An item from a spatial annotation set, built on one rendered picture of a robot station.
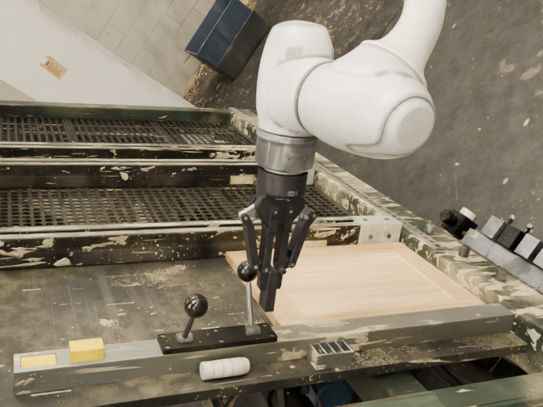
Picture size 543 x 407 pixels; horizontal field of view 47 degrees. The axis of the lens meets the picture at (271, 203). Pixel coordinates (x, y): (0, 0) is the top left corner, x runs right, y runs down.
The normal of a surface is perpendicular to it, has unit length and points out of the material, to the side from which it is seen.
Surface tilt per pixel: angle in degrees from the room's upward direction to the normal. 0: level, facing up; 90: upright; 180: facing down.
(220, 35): 90
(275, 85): 32
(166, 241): 90
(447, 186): 0
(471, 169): 0
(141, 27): 90
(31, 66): 90
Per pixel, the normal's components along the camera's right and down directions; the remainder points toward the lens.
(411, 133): 0.46, 0.44
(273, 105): -0.74, 0.27
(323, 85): -0.70, -0.37
